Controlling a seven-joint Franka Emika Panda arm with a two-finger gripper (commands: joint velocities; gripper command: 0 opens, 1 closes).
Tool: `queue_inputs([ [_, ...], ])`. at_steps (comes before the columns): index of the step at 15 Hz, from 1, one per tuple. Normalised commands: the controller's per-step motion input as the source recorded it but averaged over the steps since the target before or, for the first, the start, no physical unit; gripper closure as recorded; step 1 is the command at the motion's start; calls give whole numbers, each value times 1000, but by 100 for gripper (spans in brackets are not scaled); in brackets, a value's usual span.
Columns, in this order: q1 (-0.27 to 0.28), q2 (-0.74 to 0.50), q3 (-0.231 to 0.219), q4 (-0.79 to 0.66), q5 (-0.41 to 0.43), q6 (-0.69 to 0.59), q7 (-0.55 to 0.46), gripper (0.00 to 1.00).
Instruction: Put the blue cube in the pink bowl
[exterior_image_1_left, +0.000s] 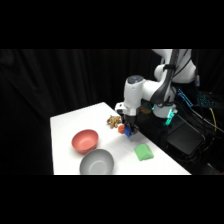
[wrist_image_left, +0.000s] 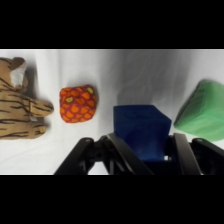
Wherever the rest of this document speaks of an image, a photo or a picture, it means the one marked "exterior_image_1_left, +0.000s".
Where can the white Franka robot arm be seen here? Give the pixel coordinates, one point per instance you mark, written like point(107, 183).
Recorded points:
point(136, 90)

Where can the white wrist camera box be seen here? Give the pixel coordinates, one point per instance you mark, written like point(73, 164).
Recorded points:
point(120, 107)

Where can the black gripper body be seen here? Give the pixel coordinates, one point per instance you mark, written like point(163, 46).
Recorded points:
point(129, 119)

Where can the black curtain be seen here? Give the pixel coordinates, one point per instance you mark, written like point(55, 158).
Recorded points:
point(60, 80)

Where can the black robot stand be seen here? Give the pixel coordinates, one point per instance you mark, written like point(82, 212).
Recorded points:
point(185, 138)

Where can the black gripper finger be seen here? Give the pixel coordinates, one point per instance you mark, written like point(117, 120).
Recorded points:
point(125, 128)
point(134, 129)

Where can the pink bowl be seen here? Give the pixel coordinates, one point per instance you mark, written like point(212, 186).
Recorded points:
point(85, 140)

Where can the blue cube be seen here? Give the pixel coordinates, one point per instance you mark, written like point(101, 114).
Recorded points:
point(128, 132)

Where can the small orange ball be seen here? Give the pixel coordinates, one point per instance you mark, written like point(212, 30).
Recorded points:
point(121, 128)

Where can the grey bowl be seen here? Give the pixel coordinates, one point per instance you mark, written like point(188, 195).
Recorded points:
point(96, 162)

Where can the brown plush toy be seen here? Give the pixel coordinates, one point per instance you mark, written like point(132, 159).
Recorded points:
point(113, 121)

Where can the green folded cloth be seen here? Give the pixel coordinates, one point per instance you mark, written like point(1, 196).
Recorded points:
point(143, 152)

